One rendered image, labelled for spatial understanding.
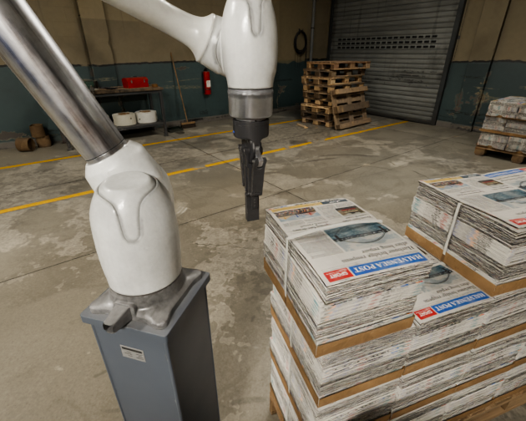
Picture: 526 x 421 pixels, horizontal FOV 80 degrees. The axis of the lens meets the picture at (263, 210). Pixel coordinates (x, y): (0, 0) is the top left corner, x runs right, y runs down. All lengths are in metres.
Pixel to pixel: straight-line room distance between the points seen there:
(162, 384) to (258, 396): 0.98
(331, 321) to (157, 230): 0.43
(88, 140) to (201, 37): 0.33
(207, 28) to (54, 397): 1.78
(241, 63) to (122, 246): 0.39
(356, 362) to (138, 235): 0.65
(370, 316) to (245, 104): 0.57
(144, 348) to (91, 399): 1.19
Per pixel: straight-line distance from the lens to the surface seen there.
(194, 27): 0.76
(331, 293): 0.69
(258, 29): 0.61
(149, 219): 0.61
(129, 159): 0.78
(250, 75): 0.61
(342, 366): 0.93
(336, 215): 0.94
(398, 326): 0.92
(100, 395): 1.93
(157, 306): 0.70
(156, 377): 0.82
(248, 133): 0.64
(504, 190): 1.34
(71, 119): 0.78
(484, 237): 1.14
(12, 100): 6.89
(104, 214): 0.62
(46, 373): 2.14
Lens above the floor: 1.49
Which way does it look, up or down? 27 degrees down
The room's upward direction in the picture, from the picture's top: straight up
